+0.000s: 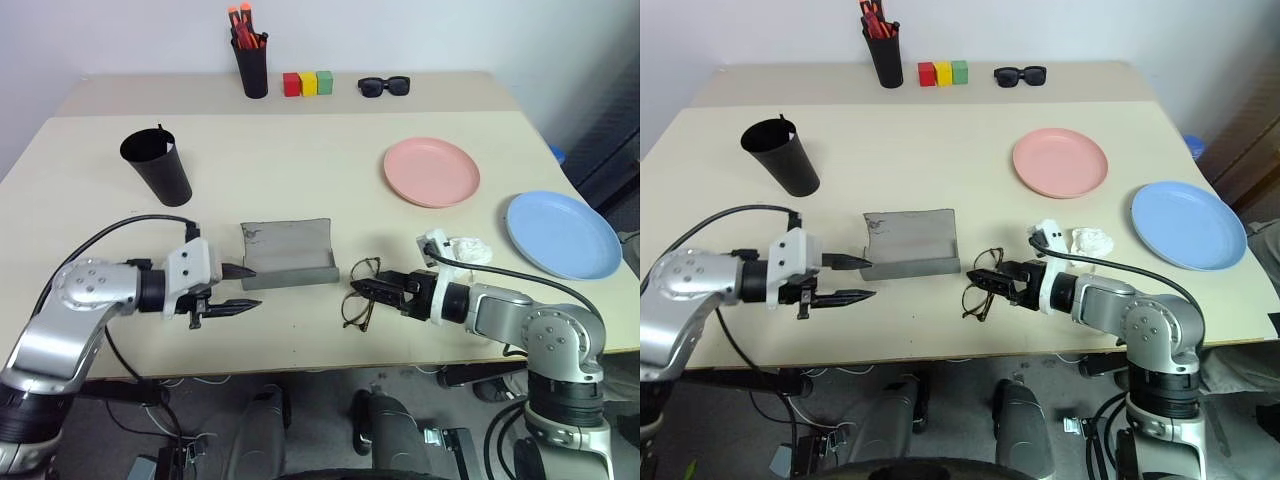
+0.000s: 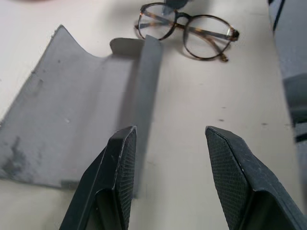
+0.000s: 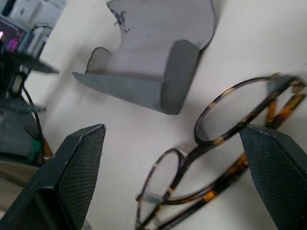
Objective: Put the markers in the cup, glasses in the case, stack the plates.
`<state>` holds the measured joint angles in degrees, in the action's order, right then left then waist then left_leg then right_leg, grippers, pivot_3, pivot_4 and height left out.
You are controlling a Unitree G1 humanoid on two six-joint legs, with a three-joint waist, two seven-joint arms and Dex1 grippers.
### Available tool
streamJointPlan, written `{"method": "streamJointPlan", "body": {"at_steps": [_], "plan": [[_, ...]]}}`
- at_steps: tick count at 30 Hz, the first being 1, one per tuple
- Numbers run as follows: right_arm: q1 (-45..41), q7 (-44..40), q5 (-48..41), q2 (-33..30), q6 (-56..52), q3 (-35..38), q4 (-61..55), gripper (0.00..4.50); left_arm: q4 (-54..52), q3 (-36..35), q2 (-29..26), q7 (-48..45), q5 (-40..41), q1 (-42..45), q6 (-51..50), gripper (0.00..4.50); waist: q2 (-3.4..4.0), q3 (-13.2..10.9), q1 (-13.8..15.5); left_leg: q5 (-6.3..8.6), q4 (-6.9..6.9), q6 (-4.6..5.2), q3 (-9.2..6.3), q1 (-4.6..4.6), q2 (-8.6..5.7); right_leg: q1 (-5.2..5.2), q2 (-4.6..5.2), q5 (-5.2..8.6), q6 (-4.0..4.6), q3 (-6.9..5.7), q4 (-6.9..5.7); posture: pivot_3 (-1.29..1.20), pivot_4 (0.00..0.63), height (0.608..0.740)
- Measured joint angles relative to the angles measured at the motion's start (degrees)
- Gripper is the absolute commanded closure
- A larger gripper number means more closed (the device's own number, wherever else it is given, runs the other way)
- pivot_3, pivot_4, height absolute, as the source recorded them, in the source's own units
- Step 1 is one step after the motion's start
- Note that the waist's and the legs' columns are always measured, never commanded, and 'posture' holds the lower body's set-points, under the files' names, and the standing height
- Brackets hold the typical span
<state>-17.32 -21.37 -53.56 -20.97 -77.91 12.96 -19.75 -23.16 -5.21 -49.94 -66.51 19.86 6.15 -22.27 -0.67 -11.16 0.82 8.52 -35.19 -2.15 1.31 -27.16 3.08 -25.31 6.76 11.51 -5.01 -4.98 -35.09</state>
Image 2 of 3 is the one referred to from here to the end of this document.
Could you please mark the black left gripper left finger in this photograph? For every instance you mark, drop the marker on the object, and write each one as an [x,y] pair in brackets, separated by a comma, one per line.
[105,182]

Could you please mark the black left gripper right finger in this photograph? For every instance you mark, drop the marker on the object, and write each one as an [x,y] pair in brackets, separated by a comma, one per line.
[242,182]

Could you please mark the grey open glasses case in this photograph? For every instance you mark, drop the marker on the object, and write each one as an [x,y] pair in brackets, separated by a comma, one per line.
[76,119]

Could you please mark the tortoiseshell round glasses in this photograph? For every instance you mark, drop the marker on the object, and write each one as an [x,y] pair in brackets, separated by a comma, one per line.
[192,31]

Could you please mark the dark blue-grey object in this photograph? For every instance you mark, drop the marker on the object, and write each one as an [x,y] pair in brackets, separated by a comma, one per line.
[176,3]

